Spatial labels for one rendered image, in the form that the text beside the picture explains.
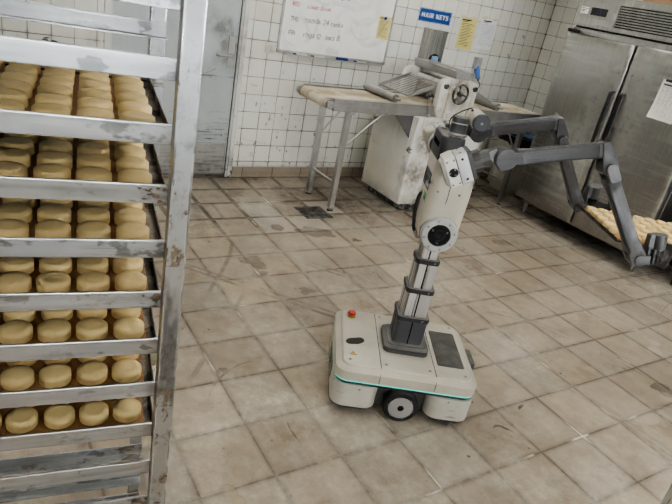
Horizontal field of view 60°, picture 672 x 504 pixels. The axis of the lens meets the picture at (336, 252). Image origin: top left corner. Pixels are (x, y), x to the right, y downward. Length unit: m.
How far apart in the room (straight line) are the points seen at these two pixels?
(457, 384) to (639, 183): 3.09
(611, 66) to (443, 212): 3.37
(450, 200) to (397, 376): 0.80
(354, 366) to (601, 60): 3.85
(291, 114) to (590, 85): 2.62
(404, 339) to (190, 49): 2.12
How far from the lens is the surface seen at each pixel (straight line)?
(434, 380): 2.69
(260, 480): 2.40
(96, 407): 1.18
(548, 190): 5.87
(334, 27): 5.50
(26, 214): 1.03
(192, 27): 0.82
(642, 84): 5.43
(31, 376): 1.12
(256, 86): 5.27
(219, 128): 5.27
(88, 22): 1.27
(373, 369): 2.63
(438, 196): 2.42
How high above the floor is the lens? 1.74
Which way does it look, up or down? 24 degrees down
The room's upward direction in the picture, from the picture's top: 11 degrees clockwise
